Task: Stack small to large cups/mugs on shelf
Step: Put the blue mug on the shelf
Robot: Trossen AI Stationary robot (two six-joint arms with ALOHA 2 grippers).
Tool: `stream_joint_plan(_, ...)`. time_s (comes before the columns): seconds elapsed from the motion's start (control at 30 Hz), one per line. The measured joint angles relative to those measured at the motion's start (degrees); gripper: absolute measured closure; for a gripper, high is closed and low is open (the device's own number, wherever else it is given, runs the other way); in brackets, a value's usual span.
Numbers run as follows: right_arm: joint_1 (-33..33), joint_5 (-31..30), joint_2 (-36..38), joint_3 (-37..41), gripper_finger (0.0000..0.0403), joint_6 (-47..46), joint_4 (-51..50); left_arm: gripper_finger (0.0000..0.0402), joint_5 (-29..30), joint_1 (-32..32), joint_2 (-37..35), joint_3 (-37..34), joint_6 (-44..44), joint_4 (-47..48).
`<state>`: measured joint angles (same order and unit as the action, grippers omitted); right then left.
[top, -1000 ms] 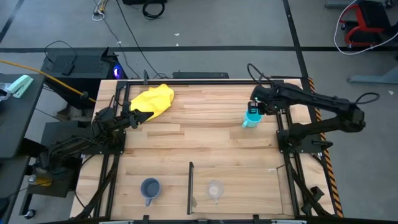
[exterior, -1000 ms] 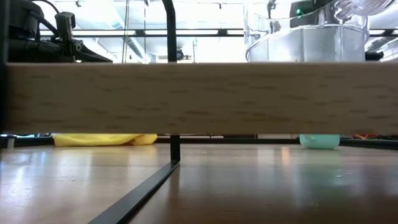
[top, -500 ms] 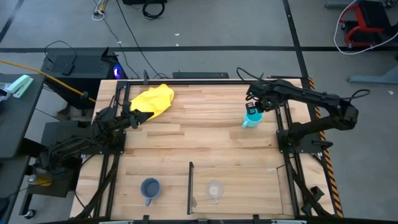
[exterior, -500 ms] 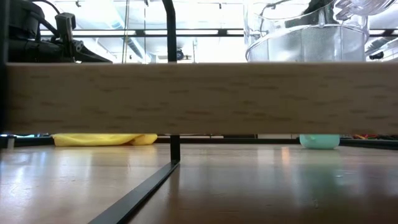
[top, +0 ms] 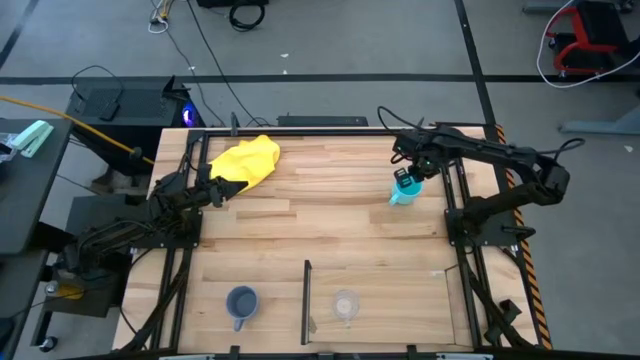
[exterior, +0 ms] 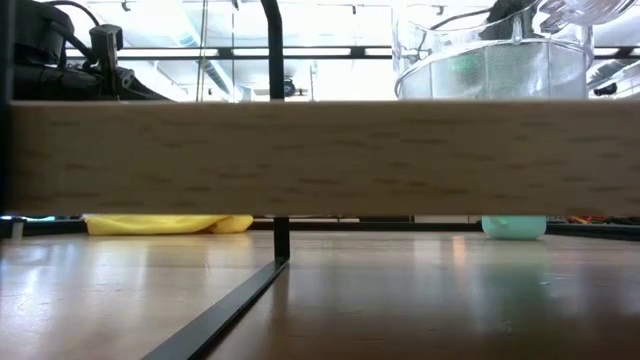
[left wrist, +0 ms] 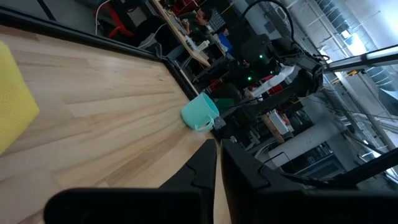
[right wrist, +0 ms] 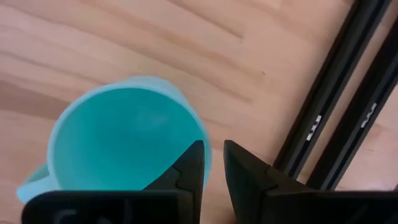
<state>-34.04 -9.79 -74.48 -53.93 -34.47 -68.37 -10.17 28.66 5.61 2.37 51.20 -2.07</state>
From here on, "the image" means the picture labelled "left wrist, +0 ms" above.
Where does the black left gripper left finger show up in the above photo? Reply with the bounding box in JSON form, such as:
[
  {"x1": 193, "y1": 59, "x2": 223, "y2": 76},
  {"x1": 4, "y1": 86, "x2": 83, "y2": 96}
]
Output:
[{"x1": 43, "y1": 138, "x2": 218, "y2": 224}]

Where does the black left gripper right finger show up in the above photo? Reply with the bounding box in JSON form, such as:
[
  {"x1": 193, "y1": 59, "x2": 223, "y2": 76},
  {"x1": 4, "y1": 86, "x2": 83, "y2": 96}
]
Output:
[{"x1": 220, "y1": 139, "x2": 398, "y2": 224}]

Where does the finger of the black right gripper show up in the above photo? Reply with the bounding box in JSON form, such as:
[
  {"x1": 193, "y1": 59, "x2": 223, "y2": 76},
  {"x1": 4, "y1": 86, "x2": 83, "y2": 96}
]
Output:
[{"x1": 213, "y1": 115, "x2": 227, "y2": 131}]

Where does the teal mug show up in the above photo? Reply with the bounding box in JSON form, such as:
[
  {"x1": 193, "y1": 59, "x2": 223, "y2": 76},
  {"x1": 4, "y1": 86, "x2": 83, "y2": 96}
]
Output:
[{"x1": 180, "y1": 92, "x2": 221, "y2": 133}]

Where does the white background object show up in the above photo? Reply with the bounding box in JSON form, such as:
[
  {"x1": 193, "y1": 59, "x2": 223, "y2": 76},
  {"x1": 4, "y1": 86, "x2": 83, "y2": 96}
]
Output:
[{"x1": 251, "y1": 64, "x2": 295, "y2": 98}]

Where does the blue bin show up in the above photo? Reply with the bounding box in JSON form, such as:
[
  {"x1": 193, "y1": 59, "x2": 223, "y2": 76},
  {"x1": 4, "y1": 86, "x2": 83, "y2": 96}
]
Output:
[{"x1": 216, "y1": 32, "x2": 234, "y2": 56}]

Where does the wooden background desk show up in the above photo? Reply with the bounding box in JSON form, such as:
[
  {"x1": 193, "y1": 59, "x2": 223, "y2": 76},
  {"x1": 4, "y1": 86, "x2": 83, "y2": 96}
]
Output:
[{"x1": 152, "y1": 0, "x2": 212, "y2": 68}]

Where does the person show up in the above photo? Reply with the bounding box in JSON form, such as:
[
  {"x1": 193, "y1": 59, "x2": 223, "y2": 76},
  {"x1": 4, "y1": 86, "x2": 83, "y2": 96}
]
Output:
[{"x1": 180, "y1": 6, "x2": 215, "y2": 37}]

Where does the black horizontal rig bar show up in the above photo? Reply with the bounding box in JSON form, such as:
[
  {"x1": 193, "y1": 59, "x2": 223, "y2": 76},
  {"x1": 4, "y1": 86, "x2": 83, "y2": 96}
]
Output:
[{"x1": 322, "y1": 44, "x2": 398, "y2": 73}]

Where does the red chair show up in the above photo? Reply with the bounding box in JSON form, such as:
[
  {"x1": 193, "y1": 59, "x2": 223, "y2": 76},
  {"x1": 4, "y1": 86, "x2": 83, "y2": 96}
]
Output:
[{"x1": 95, "y1": 2, "x2": 136, "y2": 40}]

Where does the yellow cloth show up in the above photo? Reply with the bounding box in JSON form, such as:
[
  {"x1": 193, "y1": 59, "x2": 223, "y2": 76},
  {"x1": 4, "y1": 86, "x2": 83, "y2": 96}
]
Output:
[{"x1": 0, "y1": 40, "x2": 40, "y2": 155}]

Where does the black metal frame post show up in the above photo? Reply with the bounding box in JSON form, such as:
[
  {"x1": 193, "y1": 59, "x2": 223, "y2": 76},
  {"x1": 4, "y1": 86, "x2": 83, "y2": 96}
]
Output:
[{"x1": 329, "y1": 148, "x2": 398, "y2": 188}]

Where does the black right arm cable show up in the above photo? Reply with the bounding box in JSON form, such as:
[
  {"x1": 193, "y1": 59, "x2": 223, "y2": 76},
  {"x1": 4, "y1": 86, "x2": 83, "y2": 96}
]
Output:
[{"x1": 241, "y1": 0, "x2": 331, "y2": 63}]

